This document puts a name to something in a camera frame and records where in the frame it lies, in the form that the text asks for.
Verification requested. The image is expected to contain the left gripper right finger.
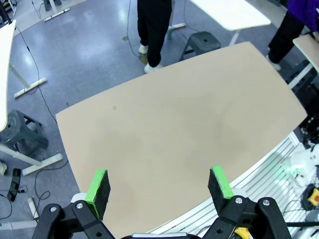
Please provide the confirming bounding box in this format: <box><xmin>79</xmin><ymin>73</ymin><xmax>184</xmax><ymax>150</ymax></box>
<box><xmin>204</xmin><ymin>165</ymin><xmax>292</xmax><ymax>239</ymax></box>

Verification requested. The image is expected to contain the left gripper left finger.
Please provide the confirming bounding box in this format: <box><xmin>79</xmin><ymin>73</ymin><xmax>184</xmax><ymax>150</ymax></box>
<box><xmin>31</xmin><ymin>168</ymin><xmax>120</xmax><ymax>239</ymax></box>

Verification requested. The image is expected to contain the yellow plastic part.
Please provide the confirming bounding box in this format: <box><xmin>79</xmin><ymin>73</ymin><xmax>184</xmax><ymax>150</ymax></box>
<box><xmin>234</xmin><ymin>227</ymin><xmax>250</xmax><ymax>239</ymax></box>

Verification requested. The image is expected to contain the white power strip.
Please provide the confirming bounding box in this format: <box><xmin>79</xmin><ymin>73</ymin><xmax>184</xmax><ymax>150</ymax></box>
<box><xmin>26</xmin><ymin>197</ymin><xmax>40</xmax><ymax>220</ymax></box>

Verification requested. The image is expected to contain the black foot pedal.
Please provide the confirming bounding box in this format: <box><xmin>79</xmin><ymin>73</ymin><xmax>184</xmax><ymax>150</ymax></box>
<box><xmin>6</xmin><ymin>168</ymin><xmax>22</xmax><ymax>202</ymax></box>

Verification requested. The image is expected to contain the yellow emergency stop button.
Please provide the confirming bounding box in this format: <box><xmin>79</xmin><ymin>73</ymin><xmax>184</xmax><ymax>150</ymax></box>
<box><xmin>308</xmin><ymin>188</ymin><xmax>319</xmax><ymax>207</ymax></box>

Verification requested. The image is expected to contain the grey plastic stool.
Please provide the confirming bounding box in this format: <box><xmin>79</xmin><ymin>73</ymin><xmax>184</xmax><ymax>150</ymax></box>
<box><xmin>179</xmin><ymin>31</ymin><xmax>222</xmax><ymax>61</ymax></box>
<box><xmin>0</xmin><ymin>110</ymin><xmax>49</xmax><ymax>151</ymax></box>

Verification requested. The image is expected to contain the black equipment case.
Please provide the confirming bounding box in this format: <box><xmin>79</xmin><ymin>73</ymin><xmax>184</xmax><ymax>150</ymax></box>
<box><xmin>289</xmin><ymin>61</ymin><xmax>319</xmax><ymax>130</ymax></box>

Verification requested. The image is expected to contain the white table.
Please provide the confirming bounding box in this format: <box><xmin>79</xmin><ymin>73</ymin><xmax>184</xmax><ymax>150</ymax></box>
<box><xmin>0</xmin><ymin>19</ymin><xmax>63</xmax><ymax>176</ymax></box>
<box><xmin>288</xmin><ymin>33</ymin><xmax>319</xmax><ymax>89</ymax></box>

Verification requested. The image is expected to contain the person in purple top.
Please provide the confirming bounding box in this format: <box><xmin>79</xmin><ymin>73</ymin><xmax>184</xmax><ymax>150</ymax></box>
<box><xmin>267</xmin><ymin>0</ymin><xmax>319</xmax><ymax>72</ymax></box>

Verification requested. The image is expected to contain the person in denim jacket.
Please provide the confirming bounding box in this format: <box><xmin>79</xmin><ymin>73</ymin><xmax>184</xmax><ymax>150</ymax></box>
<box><xmin>137</xmin><ymin>0</ymin><xmax>173</xmax><ymax>74</ymax></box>

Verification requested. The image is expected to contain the white standing desk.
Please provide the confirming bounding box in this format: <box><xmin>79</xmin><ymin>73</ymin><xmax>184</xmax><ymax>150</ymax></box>
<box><xmin>166</xmin><ymin>0</ymin><xmax>272</xmax><ymax>47</ymax></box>

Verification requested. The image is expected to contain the black floor cable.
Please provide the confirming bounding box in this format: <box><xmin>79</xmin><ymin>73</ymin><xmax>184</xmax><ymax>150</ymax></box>
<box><xmin>13</xmin><ymin>26</ymin><xmax>58</xmax><ymax>124</ymax></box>

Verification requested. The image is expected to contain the white desk frame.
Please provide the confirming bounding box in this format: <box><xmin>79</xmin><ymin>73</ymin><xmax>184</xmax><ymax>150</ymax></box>
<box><xmin>42</xmin><ymin>0</ymin><xmax>71</xmax><ymax>22</ymax></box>

